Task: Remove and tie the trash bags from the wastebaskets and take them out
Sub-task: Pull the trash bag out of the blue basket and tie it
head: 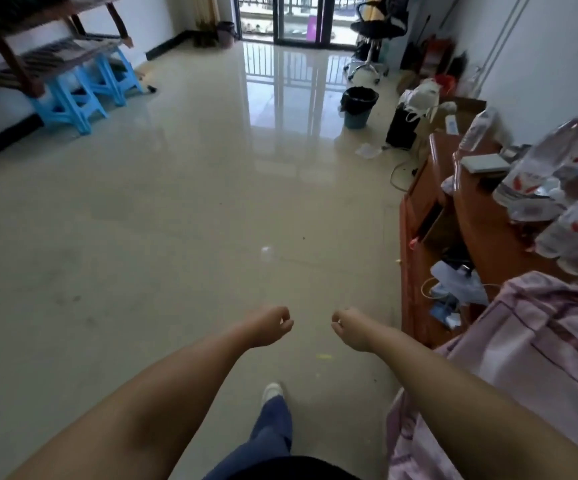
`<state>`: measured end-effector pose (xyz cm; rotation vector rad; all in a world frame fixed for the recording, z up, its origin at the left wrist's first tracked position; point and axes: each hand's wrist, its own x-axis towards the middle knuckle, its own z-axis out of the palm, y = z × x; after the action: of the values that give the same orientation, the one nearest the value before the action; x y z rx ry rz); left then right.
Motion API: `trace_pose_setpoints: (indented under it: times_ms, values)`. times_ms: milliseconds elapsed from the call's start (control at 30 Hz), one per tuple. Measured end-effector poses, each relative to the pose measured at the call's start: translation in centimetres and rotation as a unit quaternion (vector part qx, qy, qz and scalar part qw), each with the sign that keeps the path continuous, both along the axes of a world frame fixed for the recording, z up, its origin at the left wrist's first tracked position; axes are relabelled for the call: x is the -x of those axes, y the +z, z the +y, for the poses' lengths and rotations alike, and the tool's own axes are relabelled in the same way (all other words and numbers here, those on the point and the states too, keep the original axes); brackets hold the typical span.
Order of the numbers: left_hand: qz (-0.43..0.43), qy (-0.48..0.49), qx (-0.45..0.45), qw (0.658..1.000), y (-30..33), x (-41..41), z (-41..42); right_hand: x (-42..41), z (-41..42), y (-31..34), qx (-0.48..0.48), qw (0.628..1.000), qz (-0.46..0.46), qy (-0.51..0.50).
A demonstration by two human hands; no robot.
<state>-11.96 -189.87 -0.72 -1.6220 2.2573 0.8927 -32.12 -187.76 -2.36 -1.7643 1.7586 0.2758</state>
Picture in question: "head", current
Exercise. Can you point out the person's left hand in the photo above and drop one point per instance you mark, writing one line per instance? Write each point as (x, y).
(261, 328)

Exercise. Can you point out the black box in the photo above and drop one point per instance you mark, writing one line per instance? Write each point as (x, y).
(400, 129)

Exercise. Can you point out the blue plastic stool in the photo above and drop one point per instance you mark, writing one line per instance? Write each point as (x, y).
(113, 74)
(66, 107)

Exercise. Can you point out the red box pile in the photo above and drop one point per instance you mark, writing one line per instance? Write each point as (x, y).
(436, 54)

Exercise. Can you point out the person's right fingers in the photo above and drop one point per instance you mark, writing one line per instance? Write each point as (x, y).
(340, 322)

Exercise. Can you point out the black shirt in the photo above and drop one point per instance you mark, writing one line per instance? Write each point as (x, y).
(294, 469)

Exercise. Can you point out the brown wooden cabinet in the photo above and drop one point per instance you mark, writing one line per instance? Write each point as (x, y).
(489, 234)

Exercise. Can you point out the person's right forearm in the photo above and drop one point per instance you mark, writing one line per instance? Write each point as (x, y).
(469, 409)

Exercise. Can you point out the white flat box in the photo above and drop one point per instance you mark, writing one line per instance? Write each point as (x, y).
(485, 164)

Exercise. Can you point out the person's left fingers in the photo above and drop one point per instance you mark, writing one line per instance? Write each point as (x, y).
(284, 319)

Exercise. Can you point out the person's right hand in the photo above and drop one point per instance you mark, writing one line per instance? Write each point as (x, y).
(356, 330)

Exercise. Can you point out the white and blue bag bundle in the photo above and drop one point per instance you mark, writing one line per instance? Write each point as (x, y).
(456, 289)

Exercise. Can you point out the white shoe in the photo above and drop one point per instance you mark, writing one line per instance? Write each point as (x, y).
(272, 392)

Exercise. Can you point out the dark wooden bench frame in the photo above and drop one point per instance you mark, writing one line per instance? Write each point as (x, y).
(43, 49)

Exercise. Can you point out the blue jeans leg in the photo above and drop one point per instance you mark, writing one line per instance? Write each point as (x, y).
(269, 434)

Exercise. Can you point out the dark round trash bin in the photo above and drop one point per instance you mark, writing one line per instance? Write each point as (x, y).
(359, 107)

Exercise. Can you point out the person's left forearm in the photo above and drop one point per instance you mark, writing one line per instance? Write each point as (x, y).
(148, 409)

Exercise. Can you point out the brown cardboard box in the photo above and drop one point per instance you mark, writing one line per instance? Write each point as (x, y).
(461, 117)

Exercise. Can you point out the small grey waste bin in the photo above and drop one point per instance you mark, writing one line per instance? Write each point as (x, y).
(226, 34)

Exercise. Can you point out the glass sliding door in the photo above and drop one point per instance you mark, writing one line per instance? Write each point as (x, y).
(289, 17)

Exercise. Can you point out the pink plaid cloth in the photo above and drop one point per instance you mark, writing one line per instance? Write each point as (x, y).
(544, 354)

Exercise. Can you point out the small clear plastic bag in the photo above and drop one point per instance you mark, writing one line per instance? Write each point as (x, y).
(479, 129)

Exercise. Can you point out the white paper scrap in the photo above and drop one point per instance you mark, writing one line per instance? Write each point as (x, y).
(368, 150)

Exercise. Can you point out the black office chair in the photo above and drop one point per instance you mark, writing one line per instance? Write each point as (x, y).
(376, 24)

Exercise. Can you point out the white plastic bag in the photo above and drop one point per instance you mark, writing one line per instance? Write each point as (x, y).
(421, 97)

